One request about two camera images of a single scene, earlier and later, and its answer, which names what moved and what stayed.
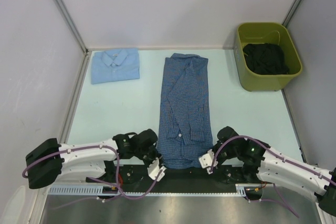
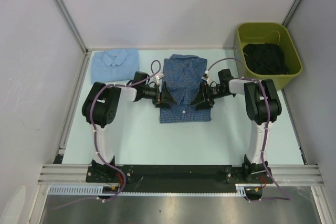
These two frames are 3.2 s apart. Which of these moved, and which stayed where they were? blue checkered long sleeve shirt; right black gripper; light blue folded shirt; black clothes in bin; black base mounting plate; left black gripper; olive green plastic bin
Moved: left black gripper; right black gripper; blue checkered long sleeve shirt
Stayed: olive green plastic bin; light blue folded shirt; black base mounting plate; black clothes in bin
